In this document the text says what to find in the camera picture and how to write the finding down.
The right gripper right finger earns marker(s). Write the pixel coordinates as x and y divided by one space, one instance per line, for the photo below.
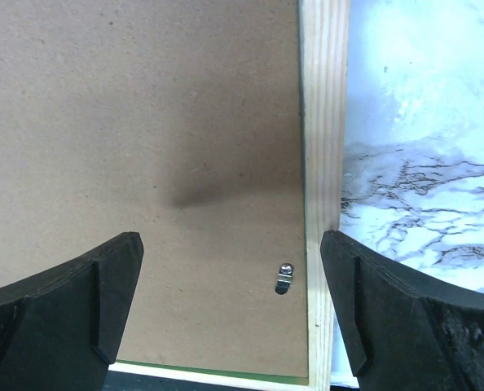
403 329

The brown frame backing board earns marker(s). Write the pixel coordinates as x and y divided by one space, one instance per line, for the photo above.
179 120

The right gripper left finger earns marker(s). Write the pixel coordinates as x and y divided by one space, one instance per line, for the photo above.
61 329

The wooden picture frame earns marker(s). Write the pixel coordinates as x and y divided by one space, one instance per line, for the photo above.
323 46

